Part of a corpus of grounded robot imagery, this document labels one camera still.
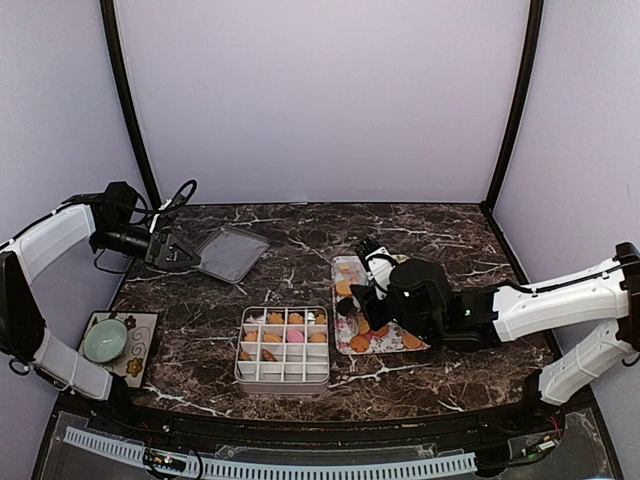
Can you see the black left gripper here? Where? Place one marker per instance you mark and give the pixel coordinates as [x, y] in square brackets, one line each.
[163, 251]

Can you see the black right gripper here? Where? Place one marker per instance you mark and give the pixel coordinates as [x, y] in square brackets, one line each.
[375, 319]

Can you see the orange cookie column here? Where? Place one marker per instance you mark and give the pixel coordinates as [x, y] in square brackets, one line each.
[318, 337]

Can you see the pink round cookie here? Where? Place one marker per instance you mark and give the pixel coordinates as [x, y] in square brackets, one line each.
[295, 336]

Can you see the silver divided cookie tin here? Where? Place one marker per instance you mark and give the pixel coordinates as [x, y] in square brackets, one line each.
[302, 368]

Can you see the brown flower cookie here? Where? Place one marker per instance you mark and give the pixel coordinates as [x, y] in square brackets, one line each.
[268, 356]

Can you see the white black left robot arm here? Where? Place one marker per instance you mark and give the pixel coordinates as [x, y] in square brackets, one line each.
[37, 274]

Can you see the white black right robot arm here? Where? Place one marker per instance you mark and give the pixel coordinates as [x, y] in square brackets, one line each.
[415, 295]

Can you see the black chocolate sandwich cookie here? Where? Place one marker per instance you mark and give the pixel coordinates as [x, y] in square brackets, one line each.
[346, 307]

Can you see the floral cookie tray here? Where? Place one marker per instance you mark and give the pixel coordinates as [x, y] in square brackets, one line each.
[353, 334]

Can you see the orange chip cookie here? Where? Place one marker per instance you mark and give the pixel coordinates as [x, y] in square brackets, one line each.
[359, 344]

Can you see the round orange cookie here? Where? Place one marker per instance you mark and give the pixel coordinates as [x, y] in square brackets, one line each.
[412, 342]

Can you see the tan sandwich biscuit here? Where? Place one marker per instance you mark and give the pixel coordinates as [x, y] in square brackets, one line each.
[343, 288]

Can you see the silver tin lid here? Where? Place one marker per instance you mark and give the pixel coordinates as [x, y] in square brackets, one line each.
[229, 253]

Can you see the floral square coaster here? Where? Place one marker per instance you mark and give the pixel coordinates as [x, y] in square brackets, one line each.
[132, 362]

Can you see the green ceramic cup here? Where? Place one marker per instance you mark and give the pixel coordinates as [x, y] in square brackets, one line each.
[105, 341]

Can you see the white slotted cable duct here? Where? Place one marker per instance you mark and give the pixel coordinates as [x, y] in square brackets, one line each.
[167, 464]

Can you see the left black frame post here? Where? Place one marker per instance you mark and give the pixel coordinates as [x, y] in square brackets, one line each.
[117, 61]

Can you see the black frame post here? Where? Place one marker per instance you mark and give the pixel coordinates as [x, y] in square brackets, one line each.
[519, 98]
[117, 61]

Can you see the right black frame post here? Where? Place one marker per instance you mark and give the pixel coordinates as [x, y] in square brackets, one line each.
[519, 98]

